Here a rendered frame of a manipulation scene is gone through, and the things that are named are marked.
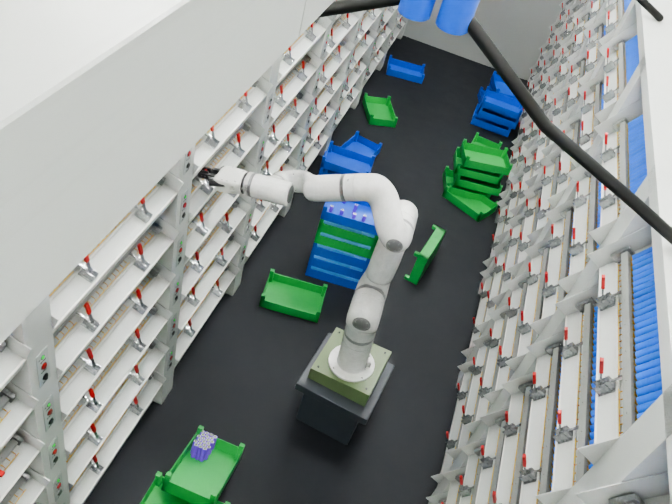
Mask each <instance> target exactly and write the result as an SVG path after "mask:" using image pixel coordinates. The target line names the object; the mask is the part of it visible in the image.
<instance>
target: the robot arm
mask: <svg viewBox="0 0 672 504"><path fill-rule="evenodd" d="M205 169H207V171H206V170H205ZM198 177H200V178H203V179H207V180H208V181H209V186H215V187H214V190H216V191H220V192H225V193H231V194H241V193H242V194H244V195H245V196H248V197H252V198H256V199H260V200H263V201H267V202H271V203H275V204H279V205H283V206H288V205H289V203H290V202H291V200H292V197H293V192H296V193H303V194H304V196H305V197H306V199H308V200H309V201H314V202H350V201H365V202H367V203H369V205H370V207H371V211H372V215H373V219H374V224H375V229H376V232H377V235H378V237H379V238H378V241H377V244H376V246H375V249H374V252H373V254H372V257H371V259H370V262H369V264H368V267H367V269H366V271H365V272H364V274H363V275H362V277H361V278H360V280H359V282H358V284H357V286H356V289H355V292H354V295H353V298H352V301H351V304H350V307H349V310H348V313H347V317H346V326H345V330H344V334H343V338H342V342H341V345H339V346H337V347H335V348H334V349H333V350H332V351H331V353H330V355H329V359H328V363H329V367H330V369H331V371H332V372H333V373H334V375H336V376H337V377H338V378H340V379H342V380H344V381H347V382H361V381H364V380H366V379H368V378H369V377H370V376H371V375H372V373H373V371H374V367H375V363H374V359H373V357H372V355H371V354H370V351H371V348H372V344H373V341H374V338H375V334H376V331H377V329H378V326H379V322H380V319H381V315H382V311H383V308H384V304H385V300H386V297H387V294H388V290H389V286H390V283H391V281H392V279H393V277H394V275H395V273H396V271H397V269H398V267H399V264H400V262H401V259H402V257H403V254H404V252H405V250H406V249H407V248H408V247H409V245H410V244H411V241H412V238H413V234H414V230H415V226H416V223H417V218H418V210H417V208H416V206H415V205H414V204H413V203H412V202H410V201H407V200H399V196H398V193H397V191H396V189H395V187H394V186H393V184H392V183H391V182H390V181H389V180H388V179H387V178H386V177H384V176H382V175H380V174H376V173H357V174H329V175H313V174H312V173H310V172H308V171H304V170H286V171H278V172H275V173H273V174H272V175H270V176H266V175H262V174H258V173H254V172H247V171H245V170H242V169H239V168H236V167H232V166H222V167H221V168H209V167H205V166H204V167H203V168H202V169H201V171H200V172H199V173H198ZM213 177H214V179H213Z"/></svg>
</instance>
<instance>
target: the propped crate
mask: <svg viewBox="0 0 672 504"><path fill-rule="evenodd" d="M203 429H204V427H203V426H201V425H199V427H198V429H197V432H196V433H195V435H194V436H193V438H192V439H191V441H190V442H189V444H188V445H187V446H186V448H185V449H184V451H183V452H182V454H181V455H180V457H179V458H178V459H177V461H176V462H175V464H174V465H173V467H172V468H171V470H170V471H168V472H167V473H166V474H165V478H164V482H163V485H162V489H161V490H162V491H165V492H167V493H169V494H171V495H174V496H176V497H178V498H181V499H183V500H185V501H187V502H190V503H192V504H216V502H217V500H218V498H219V497H220V495H221V493H222V491H223V490H224V488H225V486H226V484H227V482H228V481H229V479H230V477H231V475H232V473H233V472H234V470H235V468H236V466H237V464H238V463H239V461H240V459H241V456H242V453H243V450H244V447H245V444H243V443H240V445H239V447H238V446H235V445H233V444H231V443H228V442H226V441H224V440H221V439H219V438H217V441H216V444H215V447H214V449H213V450H212V452H211V454H210V455H209V456H208V459H207V460H204V461H203V462H200V461H199V460H196V459H195V458H191V454H190V451H191V448H192V444H193V441H194V440H196V437H197V435H200V432H202V431H203Z"/></svg>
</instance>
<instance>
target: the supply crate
mask: <svg viewBox="0 0 672 504"><path fill-rule="evenodd" d="M355 204H358V208H357V211H356V214H357V215H356V218H355V219H352V211H353V208H354V205H355ZM330 205H333V206H334V208H333V211H332V212H328V211H329V208H330ZM341 209H344V213H343V216H342V215H339V213H340V210H341ZM363 215H366V216H367V217H366V220H365V222H362V221H361V220H362V217H363ZM320 219H323V220H326V221H330V222H333V223H336V224H340V225H343V226H347V227H350V228H353V229H357V230H360V231H363V232H367V233H370V234H373V235H377V232H376V229H375V225H374V219H373V215H372V211H371V207H370V205H369V203H367V202H365V201H350V202H346V203H345V204H343V203H342V202H325V204H324V207H323V211H322V214H321V218H320ZM377 236H378V235H377Z"/></svg>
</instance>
